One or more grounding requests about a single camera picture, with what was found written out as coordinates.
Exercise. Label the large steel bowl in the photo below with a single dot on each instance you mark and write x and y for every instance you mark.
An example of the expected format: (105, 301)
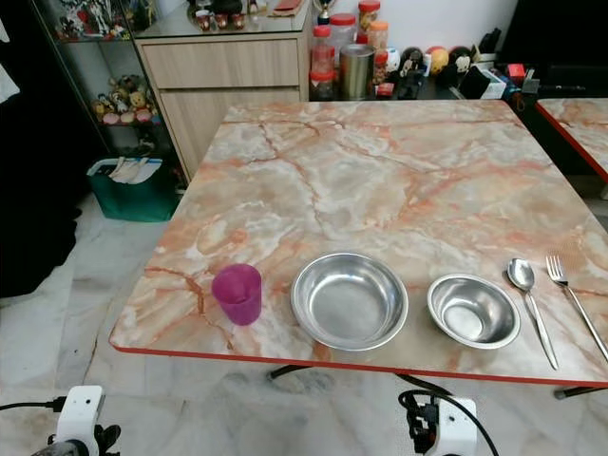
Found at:
(349, 301)

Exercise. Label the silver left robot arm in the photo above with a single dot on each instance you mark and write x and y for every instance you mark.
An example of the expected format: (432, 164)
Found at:
(57, 450)

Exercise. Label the small steel bowl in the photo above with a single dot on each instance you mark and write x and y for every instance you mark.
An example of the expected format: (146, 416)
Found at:
(473, 312)

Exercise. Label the steel spoon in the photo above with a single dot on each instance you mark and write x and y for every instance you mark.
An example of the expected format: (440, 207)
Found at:
(520, 274)

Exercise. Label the purple plastic cup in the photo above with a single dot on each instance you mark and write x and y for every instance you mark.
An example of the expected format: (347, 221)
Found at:
(237, 297)

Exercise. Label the steel fork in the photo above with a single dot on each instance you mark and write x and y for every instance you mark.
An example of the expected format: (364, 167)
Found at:
(556, 271)

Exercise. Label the green storage bin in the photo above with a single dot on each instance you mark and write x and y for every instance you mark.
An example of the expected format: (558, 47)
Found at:
(133, 202)

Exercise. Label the black hanging garment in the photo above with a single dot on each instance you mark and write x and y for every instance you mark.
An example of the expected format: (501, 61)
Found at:
(33, 190)

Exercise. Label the cream paper bundle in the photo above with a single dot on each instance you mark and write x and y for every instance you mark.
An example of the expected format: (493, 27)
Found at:
(135, 170)

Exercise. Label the white and black box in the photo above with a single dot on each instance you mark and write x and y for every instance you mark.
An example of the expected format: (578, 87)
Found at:
(484, 84)

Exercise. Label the squat jar red lid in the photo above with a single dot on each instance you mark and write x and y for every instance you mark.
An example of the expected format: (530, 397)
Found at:
(322, 85)

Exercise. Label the steel canister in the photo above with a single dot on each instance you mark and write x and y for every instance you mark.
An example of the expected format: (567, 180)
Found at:
(357, 72)

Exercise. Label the small jar red lid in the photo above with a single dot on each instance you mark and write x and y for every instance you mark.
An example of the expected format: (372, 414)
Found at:
(382, 68)

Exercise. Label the black toy figure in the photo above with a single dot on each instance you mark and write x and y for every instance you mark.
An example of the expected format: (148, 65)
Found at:
(411, 62)
(461, 61)

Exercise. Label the white toy figure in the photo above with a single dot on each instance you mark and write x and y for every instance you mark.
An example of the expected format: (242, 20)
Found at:
(392, 60)

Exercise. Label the orange round toy figure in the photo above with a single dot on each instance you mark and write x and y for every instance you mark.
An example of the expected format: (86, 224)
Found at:
(437, 59)

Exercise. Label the white hanging cloth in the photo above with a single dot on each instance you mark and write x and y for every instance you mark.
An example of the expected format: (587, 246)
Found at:
(8, 84)

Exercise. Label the slim bottle red lid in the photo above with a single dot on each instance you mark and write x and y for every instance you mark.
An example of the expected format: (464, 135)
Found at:
(322, 47)

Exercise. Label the light wooden cabinet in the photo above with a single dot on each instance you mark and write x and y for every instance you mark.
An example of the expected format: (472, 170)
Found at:
(218, 66)

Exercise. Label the tall clear jar red lid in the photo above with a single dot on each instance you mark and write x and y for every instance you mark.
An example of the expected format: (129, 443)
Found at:
(342, 31)

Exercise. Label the glass display shelf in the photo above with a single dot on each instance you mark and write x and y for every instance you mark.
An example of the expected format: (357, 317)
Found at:
(100, 42)

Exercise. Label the orange snack jar red lid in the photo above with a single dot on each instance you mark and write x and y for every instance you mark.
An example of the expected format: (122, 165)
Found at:
(370, 14)

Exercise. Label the black television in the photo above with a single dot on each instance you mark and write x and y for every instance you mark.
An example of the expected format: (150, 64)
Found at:
(560, 30)

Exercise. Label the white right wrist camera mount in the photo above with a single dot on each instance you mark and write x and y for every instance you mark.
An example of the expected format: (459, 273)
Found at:
(456, 427)

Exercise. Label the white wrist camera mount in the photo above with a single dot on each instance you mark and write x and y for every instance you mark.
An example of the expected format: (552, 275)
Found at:
(456, 427)
(78, 413)

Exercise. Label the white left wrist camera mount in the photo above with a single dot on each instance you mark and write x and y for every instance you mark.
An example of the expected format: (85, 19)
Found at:
(78, 413)

